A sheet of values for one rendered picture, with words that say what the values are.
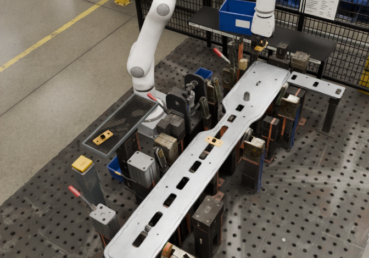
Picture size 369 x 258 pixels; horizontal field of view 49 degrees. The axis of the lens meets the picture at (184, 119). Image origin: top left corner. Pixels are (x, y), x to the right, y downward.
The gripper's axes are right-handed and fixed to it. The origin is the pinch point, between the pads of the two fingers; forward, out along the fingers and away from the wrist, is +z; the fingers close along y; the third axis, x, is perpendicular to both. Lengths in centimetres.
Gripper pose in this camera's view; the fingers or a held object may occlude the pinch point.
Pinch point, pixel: (261, 41)
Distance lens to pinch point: 204.5
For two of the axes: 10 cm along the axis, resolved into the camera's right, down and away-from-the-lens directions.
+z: 0.5, 7.1, 7.1
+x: 5.3, -6.2, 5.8
